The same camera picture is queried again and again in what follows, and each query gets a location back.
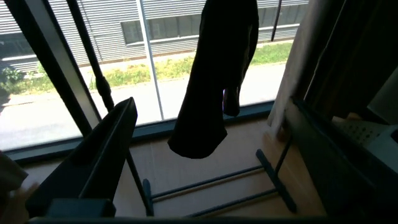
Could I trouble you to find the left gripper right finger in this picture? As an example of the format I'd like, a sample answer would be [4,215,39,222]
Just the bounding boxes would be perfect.
[284,98,398,218]

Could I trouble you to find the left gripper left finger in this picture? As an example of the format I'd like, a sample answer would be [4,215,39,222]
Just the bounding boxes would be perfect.
[25,96,139,218]

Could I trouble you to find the black garment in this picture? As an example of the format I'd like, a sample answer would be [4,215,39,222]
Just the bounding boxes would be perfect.
[167,0,260,159]

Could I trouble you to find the white laundry basket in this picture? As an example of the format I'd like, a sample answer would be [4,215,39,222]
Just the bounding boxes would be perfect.
[332,116,398,175]

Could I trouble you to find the black clothes rack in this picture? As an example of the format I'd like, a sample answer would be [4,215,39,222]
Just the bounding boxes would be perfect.
[66,0,298,218]

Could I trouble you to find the window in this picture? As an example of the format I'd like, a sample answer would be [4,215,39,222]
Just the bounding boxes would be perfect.
[0,0,310,165]

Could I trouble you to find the brown curtain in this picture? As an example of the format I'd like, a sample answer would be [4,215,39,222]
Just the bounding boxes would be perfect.
[266,0,398,138]

